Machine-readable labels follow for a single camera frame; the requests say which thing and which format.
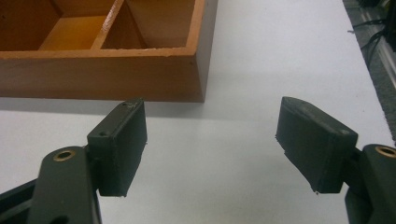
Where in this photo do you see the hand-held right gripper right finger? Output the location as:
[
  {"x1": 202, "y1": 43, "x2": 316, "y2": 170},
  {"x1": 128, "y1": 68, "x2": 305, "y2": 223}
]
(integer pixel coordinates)
[{"x1": 276, "y1": 96, "x2": 396, "y2": 224}]

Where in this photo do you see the wooden compartment box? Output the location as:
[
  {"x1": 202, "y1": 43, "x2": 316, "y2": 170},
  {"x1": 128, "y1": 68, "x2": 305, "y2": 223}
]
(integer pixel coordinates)
[{"x1": 0, "y1": 0, "x2": 219, "y2": 104}]

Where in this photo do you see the black cable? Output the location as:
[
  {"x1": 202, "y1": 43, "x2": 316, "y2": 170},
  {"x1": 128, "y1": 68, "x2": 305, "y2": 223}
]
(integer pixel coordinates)
[{"x1": 347, "y1": 17, "x2": 393, "y2": 68}]

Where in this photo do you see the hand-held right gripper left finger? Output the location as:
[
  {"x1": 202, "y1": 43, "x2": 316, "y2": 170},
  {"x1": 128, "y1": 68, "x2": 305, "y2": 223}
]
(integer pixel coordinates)
[{"x1": 26, "y1": 98, "x2": 148, "y2": 224}]

